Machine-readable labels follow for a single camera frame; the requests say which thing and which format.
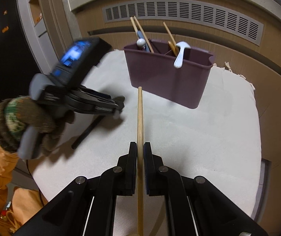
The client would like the blue plastic spoon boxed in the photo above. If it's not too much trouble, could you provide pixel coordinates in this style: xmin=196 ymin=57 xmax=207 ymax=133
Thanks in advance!
xmin=136 ymin=30 xmax=150 ymax=52

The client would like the gloved left hand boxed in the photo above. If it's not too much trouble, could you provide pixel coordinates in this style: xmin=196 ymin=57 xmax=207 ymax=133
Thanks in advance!
xmin=0 ymin=96 xmax=75 ymax=156

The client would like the purple plastic utensil holder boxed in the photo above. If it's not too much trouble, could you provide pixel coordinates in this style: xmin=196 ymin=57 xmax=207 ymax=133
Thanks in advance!
xmin=123 ymin=40 xmax=215 ymax=109

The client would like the long grey vent grille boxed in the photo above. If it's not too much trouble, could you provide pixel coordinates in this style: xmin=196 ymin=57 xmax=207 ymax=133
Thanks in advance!
xmin=102 ymin=0 xmax=264 ymax=46

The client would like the white table cloth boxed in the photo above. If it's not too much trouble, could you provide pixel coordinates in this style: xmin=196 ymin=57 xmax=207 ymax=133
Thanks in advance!
xmin=30 ymin=50 xmax=263 ymax=236

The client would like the black handled metal spoon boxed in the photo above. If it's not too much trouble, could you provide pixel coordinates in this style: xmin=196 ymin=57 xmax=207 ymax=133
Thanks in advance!
xmin=71 ymin=115 xmax=105 ymax=150

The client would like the white plastic spoon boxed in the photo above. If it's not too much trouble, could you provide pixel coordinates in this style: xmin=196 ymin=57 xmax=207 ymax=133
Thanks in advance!
xmin=173 ymin=41 xmax=191 ymax=69

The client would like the orange sleeve forearm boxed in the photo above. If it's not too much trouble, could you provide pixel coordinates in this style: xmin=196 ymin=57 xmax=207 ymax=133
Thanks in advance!
xmin=0 ymin=112 xmax=49 ymax=236

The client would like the wooden spoon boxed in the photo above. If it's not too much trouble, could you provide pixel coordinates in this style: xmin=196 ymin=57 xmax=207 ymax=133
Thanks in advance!
xmin=168 ymin=41 xmax=179 ymax=56

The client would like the white ball handle metal spoon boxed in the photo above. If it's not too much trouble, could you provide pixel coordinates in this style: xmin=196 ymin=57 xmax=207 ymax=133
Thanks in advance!
xmin=136 ymin=38 xmax=146 ymax=50

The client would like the white shelf cabinet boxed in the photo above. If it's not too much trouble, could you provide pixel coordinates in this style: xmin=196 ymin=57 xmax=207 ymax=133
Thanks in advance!
xmin=14 ymin=0 xmax=60 ymax=76

